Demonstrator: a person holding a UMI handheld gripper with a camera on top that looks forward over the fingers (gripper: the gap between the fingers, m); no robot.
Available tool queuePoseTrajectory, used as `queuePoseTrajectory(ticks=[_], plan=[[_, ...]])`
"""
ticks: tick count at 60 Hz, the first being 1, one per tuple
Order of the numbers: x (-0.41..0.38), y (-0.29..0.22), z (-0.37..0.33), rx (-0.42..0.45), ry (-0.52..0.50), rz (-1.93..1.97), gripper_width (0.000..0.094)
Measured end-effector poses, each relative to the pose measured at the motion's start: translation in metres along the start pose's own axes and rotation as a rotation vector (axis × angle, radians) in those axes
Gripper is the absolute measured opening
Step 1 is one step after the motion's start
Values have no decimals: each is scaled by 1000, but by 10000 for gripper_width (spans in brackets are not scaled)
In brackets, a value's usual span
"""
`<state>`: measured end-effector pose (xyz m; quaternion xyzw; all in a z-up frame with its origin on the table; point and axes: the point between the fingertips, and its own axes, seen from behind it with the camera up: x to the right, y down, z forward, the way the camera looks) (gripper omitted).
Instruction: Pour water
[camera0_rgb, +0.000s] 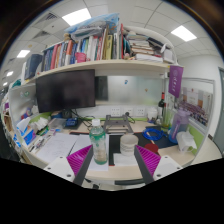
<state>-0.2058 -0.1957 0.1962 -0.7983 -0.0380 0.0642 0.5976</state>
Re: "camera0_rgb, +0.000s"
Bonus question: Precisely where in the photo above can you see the clear plastic water bottle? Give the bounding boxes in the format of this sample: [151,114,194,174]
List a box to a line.
[89,119,107,165]

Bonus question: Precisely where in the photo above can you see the white ceramic cup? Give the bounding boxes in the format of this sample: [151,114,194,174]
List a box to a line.
[120,134,139,156]

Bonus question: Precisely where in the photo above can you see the white paper sheets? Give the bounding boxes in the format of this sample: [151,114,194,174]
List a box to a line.
[37,133,91,163]

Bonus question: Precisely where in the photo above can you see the black desk mat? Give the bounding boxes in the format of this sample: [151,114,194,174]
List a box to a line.
[109,127,175,166]

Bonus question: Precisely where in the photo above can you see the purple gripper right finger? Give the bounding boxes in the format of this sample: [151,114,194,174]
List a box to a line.
[134,145,161,184]

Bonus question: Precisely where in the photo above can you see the group photo poster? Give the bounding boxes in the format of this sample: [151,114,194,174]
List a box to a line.
[176,87,213,127]

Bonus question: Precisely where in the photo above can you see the purple water jug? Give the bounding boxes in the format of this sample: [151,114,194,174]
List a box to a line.
[169,109,189,143]

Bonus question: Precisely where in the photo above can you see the stack of books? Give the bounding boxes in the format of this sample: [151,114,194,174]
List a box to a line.
[123,31,163,62]

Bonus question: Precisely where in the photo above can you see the white wall shelf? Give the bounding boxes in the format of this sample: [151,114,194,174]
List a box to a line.
[23,59,179,86]

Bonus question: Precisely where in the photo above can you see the dark wine bottle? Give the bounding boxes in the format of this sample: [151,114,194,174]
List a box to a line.
[158,92,165,117]

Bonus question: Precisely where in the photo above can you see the black computer monitor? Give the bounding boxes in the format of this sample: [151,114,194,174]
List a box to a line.
[36,69,95,113]

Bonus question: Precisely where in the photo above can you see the metal laptop stand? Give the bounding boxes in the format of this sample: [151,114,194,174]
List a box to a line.
[103,115,133,134]

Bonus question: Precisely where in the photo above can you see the purple hanging pennant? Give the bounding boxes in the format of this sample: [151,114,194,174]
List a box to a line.
[168,65,184,98]

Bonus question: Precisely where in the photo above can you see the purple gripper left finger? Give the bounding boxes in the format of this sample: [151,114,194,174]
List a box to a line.
[67,145,93,186]

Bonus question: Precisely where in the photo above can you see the plastic bag on books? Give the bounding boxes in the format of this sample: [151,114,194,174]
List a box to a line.
[64,13,119,36]

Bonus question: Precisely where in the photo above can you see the white tissue paper wad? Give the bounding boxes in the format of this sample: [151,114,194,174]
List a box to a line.
[176,131,197,153]

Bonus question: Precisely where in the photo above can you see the row of books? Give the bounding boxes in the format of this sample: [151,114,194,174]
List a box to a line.
[41,23,123,71]

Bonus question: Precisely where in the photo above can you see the red round object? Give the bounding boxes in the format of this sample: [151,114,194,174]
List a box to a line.
[145,143,159,153]

